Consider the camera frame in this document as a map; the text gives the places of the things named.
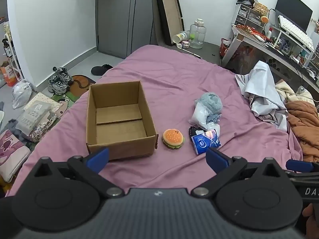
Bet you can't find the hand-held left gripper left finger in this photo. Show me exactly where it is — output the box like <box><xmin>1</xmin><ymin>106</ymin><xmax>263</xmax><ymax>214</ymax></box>
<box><xmin>32</xmin><ymin>147</ymin><xmax>125</xmax><ymax>198</ymax></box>

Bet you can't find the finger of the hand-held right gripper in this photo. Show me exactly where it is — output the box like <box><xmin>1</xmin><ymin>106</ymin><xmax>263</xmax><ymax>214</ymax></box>
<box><xmin>285</xmin><ymin>159</ymin><xmax>319</xmax><ymax>180</ymax></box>

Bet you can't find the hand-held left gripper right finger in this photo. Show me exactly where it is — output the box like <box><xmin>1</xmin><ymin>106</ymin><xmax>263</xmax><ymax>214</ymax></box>
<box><xmin>191</xmin><ymin>147</ymin><xmax>287</xmax><ymax>198</ymax></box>

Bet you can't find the blue tissue packet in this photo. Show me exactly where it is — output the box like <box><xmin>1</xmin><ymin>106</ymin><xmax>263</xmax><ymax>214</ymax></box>
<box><xmin>191</xmin><ymin>129</ymin><xmax>222</xmax><ymax>155</ymax></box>

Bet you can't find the brown cardboard box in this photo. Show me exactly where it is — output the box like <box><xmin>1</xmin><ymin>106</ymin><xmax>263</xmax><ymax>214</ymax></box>
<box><xmin>86</xmin><ymin>80</ymin><xmax>159</xmax><ymax>161</ymax></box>

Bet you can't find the frayed denim fabric piece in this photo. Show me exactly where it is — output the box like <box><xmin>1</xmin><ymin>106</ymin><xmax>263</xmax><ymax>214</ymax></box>
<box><xmin>206</xmin><ymin>113</ymin><xmax>222</xmax><ymax>124</ymax></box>

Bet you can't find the burger plush toy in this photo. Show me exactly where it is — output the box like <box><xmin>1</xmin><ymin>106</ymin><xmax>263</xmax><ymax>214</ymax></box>
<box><xmin>162</xmin><ymin>129</ymin><xmax>184</xmax><ymax>150</ymax></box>

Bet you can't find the fluffy grey-blue hat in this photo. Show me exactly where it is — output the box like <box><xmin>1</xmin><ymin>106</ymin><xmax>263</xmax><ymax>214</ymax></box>
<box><xmin>195</xmin><ymin>92</ymin><xmax>223</xmax><ymax>116</ymax></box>

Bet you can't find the person's right hand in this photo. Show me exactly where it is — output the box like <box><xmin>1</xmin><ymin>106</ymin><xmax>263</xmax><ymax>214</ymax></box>
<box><xmin>302</xmin><ymin>204</ymin><xmax>319</xmax><ymax>237</ymax></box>

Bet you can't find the black fabric item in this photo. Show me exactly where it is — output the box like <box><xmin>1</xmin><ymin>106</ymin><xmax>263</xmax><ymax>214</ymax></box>
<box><xmin>189</xmin><ymin>126</ymin><xmax>205</xmax><ymax>140</ymax></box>

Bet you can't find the brown blanket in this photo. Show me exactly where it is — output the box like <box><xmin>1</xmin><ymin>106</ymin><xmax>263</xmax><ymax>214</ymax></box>
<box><xmin>285</xmin><ymin>101</ymin><xmax>319</xmax><ymax>163</ymax></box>

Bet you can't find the white plastic bag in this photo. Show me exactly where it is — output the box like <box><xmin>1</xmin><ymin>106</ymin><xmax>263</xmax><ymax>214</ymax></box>
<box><xmin>191</xmin><ymin>102</ymin><xmax>221</xmax><ymax>132</ymax></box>

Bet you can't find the cartoon floor mat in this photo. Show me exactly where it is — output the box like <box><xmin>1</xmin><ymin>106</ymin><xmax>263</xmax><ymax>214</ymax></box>
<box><xmin>51</xmin><ymin>75</ymin><xmax>96</xmax><ymax>110</ymax></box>

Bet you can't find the grey plastic parcel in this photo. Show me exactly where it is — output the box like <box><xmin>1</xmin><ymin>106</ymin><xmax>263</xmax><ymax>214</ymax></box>
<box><xmin>15</xmin><ymin>102</ymin><xmax>56</xmax><ymax>136</ymax></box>

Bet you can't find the cream blanket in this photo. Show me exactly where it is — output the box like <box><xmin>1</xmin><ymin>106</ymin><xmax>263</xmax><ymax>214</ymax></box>
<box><xmin>275</xmin><ymin>79</ymin><xmax>316</xmax><ymax>104</ymax></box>

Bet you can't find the grey white sneaker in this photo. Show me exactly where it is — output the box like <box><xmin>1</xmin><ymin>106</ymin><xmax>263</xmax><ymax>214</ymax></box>
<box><xmin>53</xmin><ymin>67</ymin><xmax>74</xmax><ymax>85</ymax></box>
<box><xmin>47</xmin><ymin>76</ymin><xmax>68</xmax><ymax>94</ymax></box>

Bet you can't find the patterned white box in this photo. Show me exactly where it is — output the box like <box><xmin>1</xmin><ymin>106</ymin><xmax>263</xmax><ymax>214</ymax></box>
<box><xmin>24</xmin><ymin>92</ymin><xmax>63</xmax><ymax>142</ymax></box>

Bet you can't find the white garment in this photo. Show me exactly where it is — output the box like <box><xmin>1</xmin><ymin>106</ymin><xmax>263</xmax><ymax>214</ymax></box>
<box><xmin>235</xmin><ymin>60</ymin><xmax>289</xmax><ymax>132</ymax></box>

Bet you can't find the pink cartoon cushion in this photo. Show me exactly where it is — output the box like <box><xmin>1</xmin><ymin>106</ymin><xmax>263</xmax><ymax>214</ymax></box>
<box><xmin>0</xmin><ymin>129</ymin><xmax>31</xmax><ymax>183</ymax></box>

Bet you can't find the black slipper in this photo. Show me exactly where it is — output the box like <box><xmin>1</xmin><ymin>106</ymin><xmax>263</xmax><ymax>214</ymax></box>
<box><xmin>91</xmin><ymin>64</ymin><xmax>114</xmax><ymax>76</ymax></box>

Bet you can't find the pink bed sheet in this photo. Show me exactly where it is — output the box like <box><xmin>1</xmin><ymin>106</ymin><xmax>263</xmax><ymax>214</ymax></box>
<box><xmin>5</xmin><ymin>44</ymin><xmax>303</xmax><ymax>200</ymax></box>

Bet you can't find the clear plastic bag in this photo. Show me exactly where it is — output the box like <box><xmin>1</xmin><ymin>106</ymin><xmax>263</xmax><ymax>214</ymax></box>
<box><xmin>12</xmin><ymin>80</ymin><xmax>33</xmax><ymax>109</ymax></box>

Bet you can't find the thin stick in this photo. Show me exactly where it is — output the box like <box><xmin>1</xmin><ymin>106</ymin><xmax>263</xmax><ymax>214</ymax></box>
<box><xmin>181</xmin><ymin>47</ymin><xmax>202</xmax><ymax>59</ymax></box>

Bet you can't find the red waste bin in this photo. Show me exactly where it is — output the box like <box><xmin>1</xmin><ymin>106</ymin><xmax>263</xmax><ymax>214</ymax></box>
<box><xmin>219</xmin><ymin>38</ymin><xmax>233</xmax><ymax>58</ymax></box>

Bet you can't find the white desk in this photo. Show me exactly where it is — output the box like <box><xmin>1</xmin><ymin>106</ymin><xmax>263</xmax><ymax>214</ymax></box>
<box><xmin>222</xmin><ymin>25</ymin><xmax>319</xmax><ymax>92</ymax></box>

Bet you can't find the orange cardboard box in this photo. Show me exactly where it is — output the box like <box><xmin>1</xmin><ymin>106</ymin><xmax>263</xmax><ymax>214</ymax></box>
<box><xmin>0</xmin><ymin>61</ymin><xmax>18</xmax><ymax>87</ymax></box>

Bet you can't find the clear plastic water jug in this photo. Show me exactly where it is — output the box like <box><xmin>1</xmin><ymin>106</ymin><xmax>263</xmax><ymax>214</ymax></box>
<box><xmin>189</xmin><ymin>19</ymin><xmax>205</xmax><ymax>49</ymax></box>

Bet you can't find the paper cup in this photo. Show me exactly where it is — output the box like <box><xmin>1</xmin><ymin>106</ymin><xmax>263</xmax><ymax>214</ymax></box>
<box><xmin>172</xmin><ymin>31</ymin><xmax>190</xmax><ymax>44</ymax></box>

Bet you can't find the white monitor riser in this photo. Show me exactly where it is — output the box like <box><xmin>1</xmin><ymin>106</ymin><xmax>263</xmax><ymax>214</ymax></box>
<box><xmin>270</xmin><ymin>25</ymin><xmax>314</xmax><ymax>58</ymax></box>

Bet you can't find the white storage rack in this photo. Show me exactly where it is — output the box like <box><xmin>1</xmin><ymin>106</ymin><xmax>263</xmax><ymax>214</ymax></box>
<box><xmin>0</xmin><ymin>20</ymin><xmax>25</xmax><ymax>80</ymax></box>

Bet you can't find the white keyboard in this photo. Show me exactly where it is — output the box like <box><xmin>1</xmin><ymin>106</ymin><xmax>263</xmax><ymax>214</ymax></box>
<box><xmin>278</xmin><ymin>15</ymin><xmax>315</xmax><ymax>53</ymax></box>

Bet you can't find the grey door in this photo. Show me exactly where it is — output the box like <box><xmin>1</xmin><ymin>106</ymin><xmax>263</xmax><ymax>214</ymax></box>
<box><xmin>96</xmin><ymin>0</ymin><xmax>155</xmax><ymax>59</ymax></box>

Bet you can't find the dark bottle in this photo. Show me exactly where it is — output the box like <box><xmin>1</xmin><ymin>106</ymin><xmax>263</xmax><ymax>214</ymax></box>
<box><xmin>2</xmin><ymin>38</ymin><xmax>13</xmax><ymax>58</ymax></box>

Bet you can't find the grey desktop drawer organizer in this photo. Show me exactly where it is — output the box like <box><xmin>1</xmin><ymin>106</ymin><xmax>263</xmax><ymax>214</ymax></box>
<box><xmin>235</xmin><ymin>4</ymin><xmax>266</xmax><ymax>30</ymax></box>

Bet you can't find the black-framed cardboard tray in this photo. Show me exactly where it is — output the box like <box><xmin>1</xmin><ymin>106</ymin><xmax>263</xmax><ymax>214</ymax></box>
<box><xmin>155</xmin><ymin>0</ymin><xmax>185</xmax><ymax>46</ymax></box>

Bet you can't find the black computer monitor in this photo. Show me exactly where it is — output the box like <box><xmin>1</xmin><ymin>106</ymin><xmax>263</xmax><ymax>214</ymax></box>
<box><xmin>275</xmin><ymin>0</ymin><xmax>313</xmax><ymax>33</ymax></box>

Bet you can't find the woven basket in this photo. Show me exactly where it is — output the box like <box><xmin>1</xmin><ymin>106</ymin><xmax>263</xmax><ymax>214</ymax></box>
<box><xmin>254</xmin><ymin>2</ymin><xmax>269</xmax><ymax>17</ymax></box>

